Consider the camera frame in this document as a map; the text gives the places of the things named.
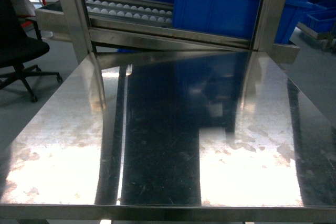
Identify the black office chair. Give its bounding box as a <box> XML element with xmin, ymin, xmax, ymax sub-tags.
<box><xmin>1</xmin><ymin>0</ymin><xmax>63</xmax><ymax>102</ymax></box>

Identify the large blue crate front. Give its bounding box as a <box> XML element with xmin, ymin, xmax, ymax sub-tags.
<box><xmin>172</xmin><ymin>0</ymin><xmax>312</xmax><ymax>44</ymax></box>

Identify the steel roller rack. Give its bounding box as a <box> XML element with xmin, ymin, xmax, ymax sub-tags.
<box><xmin>36</xmin><ymin>0</ymin><xmax>299</xmax><ymax>61</ymax></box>

